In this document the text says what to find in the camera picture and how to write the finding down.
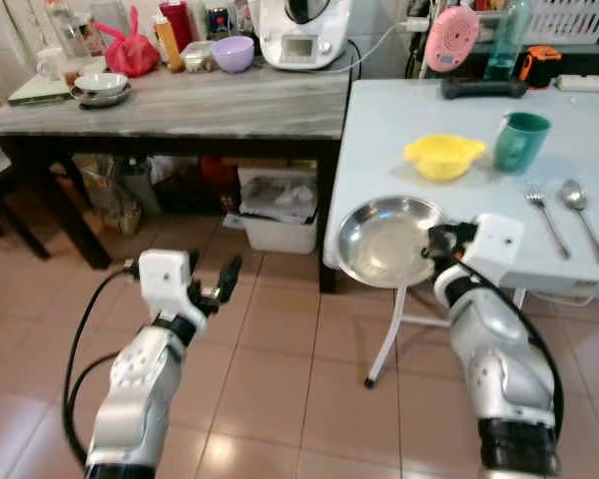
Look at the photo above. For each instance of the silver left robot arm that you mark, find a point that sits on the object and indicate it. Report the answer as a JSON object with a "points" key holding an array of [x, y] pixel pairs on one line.
{"points": [[140, 399]]}

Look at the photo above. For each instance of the round steel plate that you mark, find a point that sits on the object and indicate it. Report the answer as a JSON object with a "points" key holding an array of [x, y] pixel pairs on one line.
{"points": [[384, 239]]}

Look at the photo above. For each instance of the white power strip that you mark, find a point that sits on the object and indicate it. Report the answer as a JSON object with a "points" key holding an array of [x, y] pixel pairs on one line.
{"points": [[587, 83]]}

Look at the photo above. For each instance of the steel fork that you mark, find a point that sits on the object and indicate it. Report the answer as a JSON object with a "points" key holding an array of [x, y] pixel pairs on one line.
{"points": [[539, 200]]}

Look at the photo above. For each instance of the white plastic basket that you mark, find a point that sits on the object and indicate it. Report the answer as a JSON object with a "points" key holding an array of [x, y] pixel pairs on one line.
{"points": [[574, 18]]}

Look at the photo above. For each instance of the small clear food container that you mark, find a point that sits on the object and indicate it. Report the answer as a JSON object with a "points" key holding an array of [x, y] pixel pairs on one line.
{"points": [[198, 56]]}

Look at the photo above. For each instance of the steel spoon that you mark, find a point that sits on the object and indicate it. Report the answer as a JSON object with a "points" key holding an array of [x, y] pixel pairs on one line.
{"points": [[574, 195]]}

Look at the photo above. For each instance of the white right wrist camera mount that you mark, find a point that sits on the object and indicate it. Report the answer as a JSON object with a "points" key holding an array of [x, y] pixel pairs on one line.
{"points": [[496, 244]]}

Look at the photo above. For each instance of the red canister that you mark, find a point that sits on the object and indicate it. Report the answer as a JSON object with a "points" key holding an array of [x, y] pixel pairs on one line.
{"points": [[177, 20]]}

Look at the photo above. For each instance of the stacked steel bowls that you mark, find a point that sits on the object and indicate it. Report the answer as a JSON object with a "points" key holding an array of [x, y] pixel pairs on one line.
{"points": [[102, 88]]}

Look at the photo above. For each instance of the white food processor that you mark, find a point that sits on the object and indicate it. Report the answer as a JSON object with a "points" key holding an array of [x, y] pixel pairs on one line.
{"points": [[301, 40]]}

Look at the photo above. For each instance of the pink round appliance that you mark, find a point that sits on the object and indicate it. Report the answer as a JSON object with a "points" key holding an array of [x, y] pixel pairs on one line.
{"points": [[451, 38]]}

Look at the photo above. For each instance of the dark wooden chair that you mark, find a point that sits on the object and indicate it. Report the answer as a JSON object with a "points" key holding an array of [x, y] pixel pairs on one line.
{"points": [[0, 190]]}

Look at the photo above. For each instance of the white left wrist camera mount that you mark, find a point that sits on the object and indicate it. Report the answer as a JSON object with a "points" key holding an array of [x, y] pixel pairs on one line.
{"points": [[165, 279]]}

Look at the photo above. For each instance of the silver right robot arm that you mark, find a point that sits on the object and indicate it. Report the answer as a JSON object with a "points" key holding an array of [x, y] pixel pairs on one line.
{"points": [[499, 349]]}

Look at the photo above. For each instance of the orange sauce bottle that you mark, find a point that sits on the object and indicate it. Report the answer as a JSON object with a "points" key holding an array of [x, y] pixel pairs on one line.
{"points": [[170, 48]]}

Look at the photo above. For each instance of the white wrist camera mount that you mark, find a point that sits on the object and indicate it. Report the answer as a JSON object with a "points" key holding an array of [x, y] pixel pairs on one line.
{"points": [[496, 244], [165, 279]]}

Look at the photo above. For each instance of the yellow plastic bowl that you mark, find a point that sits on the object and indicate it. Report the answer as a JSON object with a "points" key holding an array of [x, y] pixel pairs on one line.
{"points": [[441, 158]]}

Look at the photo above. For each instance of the white folding table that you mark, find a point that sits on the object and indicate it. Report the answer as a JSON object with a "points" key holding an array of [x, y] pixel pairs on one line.
{"points": [[459, 110]]}

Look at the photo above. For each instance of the purple bowl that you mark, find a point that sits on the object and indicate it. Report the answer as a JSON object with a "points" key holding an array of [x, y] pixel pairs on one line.
{"points": [[233, 55]]}

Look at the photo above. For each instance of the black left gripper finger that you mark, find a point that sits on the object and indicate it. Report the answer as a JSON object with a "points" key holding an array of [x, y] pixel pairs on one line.
{"points": [[194, 271], [230, 277]]}

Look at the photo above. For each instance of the black and orange device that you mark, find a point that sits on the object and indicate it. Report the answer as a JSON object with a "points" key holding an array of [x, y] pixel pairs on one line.
{"points": [[541, 65]]}

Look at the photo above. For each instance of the black flat base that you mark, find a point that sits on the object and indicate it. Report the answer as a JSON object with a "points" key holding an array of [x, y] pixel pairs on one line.
{"points": [[479, 89]]}

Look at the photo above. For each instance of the green plastic cup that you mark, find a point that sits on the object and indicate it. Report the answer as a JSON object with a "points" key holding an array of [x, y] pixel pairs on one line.
{"points": [[521, 145]]}

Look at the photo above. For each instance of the teal plastic bottle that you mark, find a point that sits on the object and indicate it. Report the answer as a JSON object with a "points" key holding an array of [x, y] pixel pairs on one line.
{"points": [[506, 45]]}

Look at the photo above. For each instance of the clear glass cup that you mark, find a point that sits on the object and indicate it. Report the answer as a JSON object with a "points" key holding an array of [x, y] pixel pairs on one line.
{"points": [[50, 64]]}

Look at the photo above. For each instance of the pale green board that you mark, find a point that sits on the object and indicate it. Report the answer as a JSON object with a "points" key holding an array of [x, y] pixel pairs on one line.
{"points": [[40, 92]]}

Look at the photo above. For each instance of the white storage box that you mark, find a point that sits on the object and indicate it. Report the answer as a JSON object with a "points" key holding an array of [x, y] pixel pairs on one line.
{"points": [[280, 225]]}

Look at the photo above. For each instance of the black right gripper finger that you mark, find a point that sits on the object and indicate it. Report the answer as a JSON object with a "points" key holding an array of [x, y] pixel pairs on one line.
{"points": [[437, 244]]}

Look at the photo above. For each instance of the red tied bag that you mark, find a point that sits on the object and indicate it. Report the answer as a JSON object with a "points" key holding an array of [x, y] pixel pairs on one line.
{"points": [[132, 55]]}

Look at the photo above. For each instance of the grey marble top table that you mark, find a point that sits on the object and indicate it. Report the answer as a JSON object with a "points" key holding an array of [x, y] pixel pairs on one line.
{"points": [[200, 105]]}

